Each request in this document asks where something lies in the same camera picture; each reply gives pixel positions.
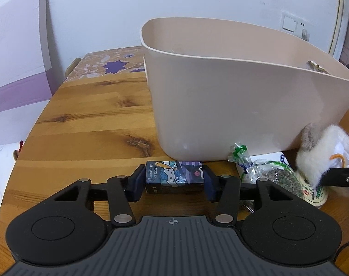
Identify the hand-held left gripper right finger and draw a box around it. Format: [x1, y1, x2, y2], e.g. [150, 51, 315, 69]
[203, 165, 304, 227]

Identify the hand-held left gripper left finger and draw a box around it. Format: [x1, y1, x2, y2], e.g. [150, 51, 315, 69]
[51, 164, 147, 227]

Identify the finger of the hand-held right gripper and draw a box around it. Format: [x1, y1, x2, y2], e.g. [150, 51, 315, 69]
[315, 167, 349, 192]

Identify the white fluffy pouch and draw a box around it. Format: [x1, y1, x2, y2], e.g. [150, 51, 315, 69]
[295, 122, 349, 190]

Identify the small dark cartoon box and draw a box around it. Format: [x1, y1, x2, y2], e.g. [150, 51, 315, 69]
[145, 161, 205, 194]

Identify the beige plastic storage basket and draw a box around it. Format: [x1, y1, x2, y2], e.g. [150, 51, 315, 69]
[140, 17, 349, 161]

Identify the round metal tin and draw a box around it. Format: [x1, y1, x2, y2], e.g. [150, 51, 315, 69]
[279, 152, 329, 209]

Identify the clear bag of green tea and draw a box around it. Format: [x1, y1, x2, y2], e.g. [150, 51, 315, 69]
[228, 143, 304, 200]

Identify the gold foil package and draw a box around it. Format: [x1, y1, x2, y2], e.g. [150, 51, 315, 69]
[307, 60, 333, 75]

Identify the small brown red trinket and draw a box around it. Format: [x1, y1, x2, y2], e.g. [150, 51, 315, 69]
[13, 139, 25, 160]

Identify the brown floral box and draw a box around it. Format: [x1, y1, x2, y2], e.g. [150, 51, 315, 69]
[62, 46, 148, 84]

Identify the elephant print bedding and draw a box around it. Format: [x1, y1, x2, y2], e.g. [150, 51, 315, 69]
[0, 141, 22, 236]

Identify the purple white board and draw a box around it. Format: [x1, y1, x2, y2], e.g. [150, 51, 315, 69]
[0, 0, 53, 145]

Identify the black cable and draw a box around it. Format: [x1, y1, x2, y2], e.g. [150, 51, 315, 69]
[334, 241, 349, 266]

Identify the white wall switch socket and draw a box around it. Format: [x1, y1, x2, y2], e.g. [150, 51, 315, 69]
[281, 12, 311, 41]

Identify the cream curved frame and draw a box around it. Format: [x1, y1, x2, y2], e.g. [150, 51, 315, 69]
[328, 0, 349, 61]

